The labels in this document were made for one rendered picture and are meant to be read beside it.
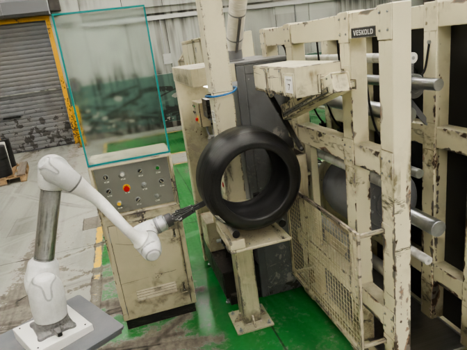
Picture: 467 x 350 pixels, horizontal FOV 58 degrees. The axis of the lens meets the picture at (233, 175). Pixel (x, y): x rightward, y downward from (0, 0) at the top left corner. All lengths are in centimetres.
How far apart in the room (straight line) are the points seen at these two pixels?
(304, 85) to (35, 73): 986
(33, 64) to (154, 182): 877
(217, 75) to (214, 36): 22
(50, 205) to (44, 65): 927
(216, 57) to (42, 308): 161
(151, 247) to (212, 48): 118
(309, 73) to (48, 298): 163
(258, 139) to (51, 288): 126
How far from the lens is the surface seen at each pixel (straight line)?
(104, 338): 226
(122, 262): 311
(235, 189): 268
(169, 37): 1148
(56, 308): 227
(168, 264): 315
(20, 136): 1172
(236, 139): 222
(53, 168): 212
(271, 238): 251
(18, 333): 243
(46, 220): 233
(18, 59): 1157
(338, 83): 201
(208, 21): 253
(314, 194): 284
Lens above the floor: 192
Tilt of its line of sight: 17 degrees down
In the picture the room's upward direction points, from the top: 7 degrees counter-clockwise
